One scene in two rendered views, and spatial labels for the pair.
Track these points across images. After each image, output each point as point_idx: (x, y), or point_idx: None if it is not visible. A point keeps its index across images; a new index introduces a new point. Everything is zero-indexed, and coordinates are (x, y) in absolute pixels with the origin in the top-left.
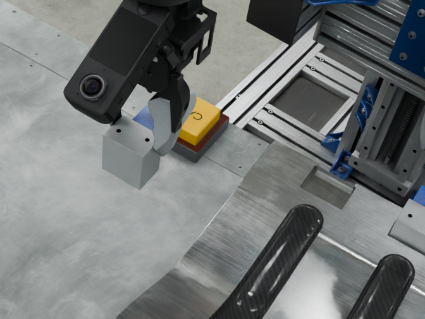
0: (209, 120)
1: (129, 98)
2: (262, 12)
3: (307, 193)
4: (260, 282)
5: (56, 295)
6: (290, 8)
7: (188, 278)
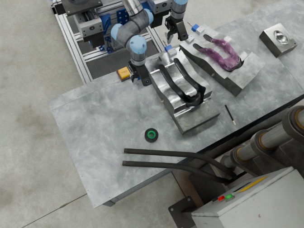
0: (128, 69)
1: (111, 80)
2: (96, 44)
3: (156, 64)
4: (168, 79)
5: (148, 110)
6: (101, 39)
7: (163, 88)
